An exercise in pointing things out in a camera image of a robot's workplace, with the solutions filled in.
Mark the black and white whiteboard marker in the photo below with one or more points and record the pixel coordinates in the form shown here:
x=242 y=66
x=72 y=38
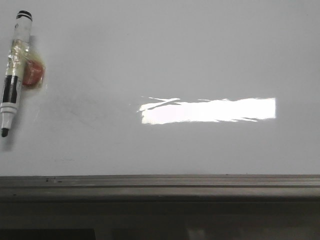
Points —
x=25 y=68

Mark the white whiteboard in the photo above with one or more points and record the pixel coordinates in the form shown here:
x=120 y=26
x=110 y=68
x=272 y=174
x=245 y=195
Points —
x=144 y=87

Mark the grey aluminium whiteboard frame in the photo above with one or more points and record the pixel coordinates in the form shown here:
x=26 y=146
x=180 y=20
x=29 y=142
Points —
x=160 y=207

